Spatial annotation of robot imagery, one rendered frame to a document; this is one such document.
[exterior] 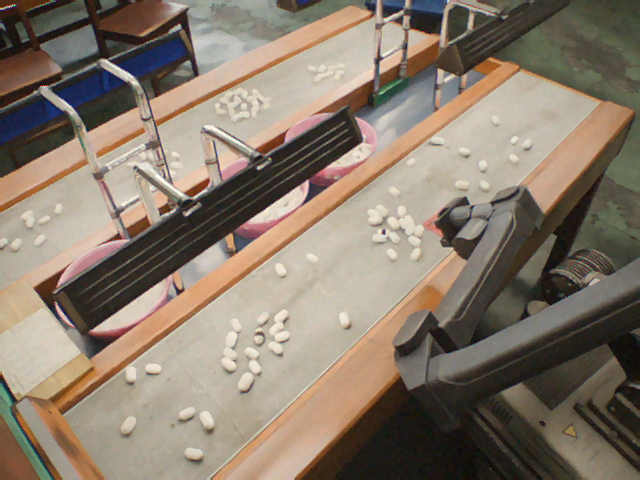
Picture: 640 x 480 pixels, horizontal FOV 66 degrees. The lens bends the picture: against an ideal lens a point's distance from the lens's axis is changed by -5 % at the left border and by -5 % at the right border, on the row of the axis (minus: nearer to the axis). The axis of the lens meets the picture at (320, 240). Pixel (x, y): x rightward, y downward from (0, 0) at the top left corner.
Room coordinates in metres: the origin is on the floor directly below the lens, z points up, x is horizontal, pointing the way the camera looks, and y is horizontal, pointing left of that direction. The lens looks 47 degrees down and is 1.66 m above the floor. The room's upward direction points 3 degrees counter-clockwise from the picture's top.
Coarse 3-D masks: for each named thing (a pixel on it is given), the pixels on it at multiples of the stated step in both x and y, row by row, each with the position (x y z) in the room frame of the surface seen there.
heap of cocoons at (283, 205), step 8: (296, 192) 1.05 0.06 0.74; (280, 200) 1.01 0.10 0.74; (288, 200) 1.02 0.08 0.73; (296, 200) 1.01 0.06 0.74; (272, 208) 0.98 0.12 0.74; (280, 208) 0.99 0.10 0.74; (288, 208) 0.98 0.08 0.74; (256, 216) 0.96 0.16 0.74; (264, 216) 0.96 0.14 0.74; (272, 216) 0.97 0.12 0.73
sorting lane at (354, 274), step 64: (448, 128) 1.31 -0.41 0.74; (512, 128) 1.30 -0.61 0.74; (384, 192) 1.03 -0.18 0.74; (448, 192) 1.02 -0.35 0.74; (320, 256) 0.82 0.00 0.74; (384, 256) 0.81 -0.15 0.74; (192, 320) 0.65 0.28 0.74; (256, 320) 0.64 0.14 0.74; (320, 320) 0.63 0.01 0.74; (128, 384) 0.50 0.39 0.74; (192, 384) 0.49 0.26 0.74; (256, 384) 0.49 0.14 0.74; (128, 448) 0.36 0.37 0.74
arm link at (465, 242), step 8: (496, 192) 0.70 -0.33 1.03; (504, 192) 0.68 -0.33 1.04; (512, 192) 0.66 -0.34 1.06; (496, 200) 0.67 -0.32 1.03; (504, 200) 0.66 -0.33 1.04; (488, 216) 0.65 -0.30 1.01; (472, 224) 0.65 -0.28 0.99; (480, 224) 0.65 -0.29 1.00; (464, 232) 0.64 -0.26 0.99; (472, 232) 0.63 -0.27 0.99; (480, 232) 0.62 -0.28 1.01; (456, 240) 0.63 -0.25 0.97; (464, 240) 0.62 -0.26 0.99; (472, 240) 0.61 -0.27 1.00; (456, 248) 0.63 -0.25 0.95; (464, 248) 0.62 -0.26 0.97; (472, 248) 0.61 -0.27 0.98; (464, 256) 0.62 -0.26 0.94
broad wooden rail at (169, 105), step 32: (320, 32) 1.96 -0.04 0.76; (224, 64) 1.73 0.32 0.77; (256, 64) 1.72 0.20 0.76; (160, 96) 1.54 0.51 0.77; (192, 96) 1.52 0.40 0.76; (96, 128) 1.37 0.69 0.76; (128, 128) 1.36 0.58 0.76; (64, 160) 1.21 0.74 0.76; (0, 192) 1.08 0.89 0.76; (32, 192) 1.10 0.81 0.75
